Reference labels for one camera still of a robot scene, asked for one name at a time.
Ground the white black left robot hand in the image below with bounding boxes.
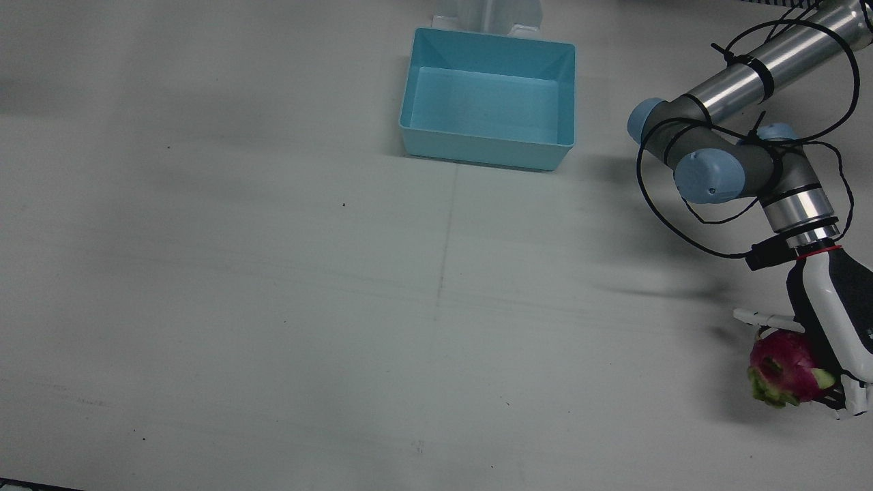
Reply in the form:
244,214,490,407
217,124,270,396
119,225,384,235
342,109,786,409
733,247,873,418

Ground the pink dragon fruit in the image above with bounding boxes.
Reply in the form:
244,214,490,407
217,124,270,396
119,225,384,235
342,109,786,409
747,329,838,408

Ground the black wrist connector bracket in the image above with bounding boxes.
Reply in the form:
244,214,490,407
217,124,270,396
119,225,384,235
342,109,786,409
745,237,800,271

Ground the light blue plastic bin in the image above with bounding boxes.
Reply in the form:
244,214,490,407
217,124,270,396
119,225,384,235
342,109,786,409
399,27,577,171

